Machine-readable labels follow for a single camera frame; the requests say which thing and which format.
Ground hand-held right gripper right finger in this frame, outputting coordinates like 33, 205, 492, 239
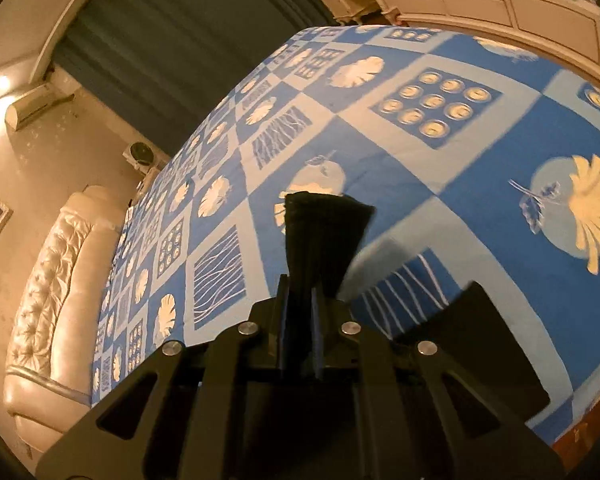
311, 286, 567, 480

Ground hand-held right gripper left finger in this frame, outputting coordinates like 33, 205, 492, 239
35, 274, 291, 480

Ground black pants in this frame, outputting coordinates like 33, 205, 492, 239
274, 191, 551, 429

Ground blue patterned bed sheet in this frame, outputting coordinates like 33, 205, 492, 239
91, 25, 600, 448

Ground small white round-faced device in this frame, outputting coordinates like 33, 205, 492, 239
122, 142, 169, 171

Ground cream tufted headboard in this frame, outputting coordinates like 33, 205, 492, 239
4, 185, 132, 457

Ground dark green curtain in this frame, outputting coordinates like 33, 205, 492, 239
54, 0, 342, 162

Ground white panelled cabinet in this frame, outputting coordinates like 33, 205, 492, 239
384, 0, 600, 87

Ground white wall air conditioner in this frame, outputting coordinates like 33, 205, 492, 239
5, 82, 76, 131

